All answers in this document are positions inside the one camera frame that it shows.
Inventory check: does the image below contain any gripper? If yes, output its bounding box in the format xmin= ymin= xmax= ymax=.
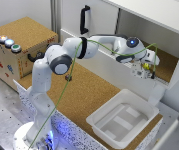
xmin=131 ymin=52 xmax=161 ymax=80

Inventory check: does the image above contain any yellow block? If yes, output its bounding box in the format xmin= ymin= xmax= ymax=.
xmin=142 ymin=63 xmax=150 ymax=71

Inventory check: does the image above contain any white cabinet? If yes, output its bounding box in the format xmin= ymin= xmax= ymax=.
xmin=59 ymin=0 xmax=179 ymax=113

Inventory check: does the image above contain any purple block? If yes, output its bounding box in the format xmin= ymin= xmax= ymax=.
xmin=64 ymin=74 xmax=73 ymax=83

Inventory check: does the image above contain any white plastic box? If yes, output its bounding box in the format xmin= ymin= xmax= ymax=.
xmin=85 ymin=88 xmax=160 ymax=150

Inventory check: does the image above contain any white sliding door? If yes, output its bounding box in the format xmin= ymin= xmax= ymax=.
xmin=60 ymin=0 xmax=120 ymax=42

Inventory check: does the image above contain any wooden drawer box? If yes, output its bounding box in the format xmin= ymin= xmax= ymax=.
xmin=0 ymin=16 xmax=60 ymax=92

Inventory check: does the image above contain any green button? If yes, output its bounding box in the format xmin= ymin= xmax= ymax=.
xmin=10 ymin=43 xmax=23 ymax=54

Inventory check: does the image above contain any blue button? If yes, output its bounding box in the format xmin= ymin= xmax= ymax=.
xmin=4 ymin=38 xmax=16 ymax=49

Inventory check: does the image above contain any red button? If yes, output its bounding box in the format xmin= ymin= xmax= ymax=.
xmin=0 ymin=34 xmax=9 ymax=45

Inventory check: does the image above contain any black door handle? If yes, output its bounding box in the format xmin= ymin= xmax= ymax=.
xmin=79 ymin=4 xmax=91 ymax=36

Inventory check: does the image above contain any black drawer handle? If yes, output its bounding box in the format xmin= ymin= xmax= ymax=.
xmin=27 ymin=50 xmax=46 ymax=63

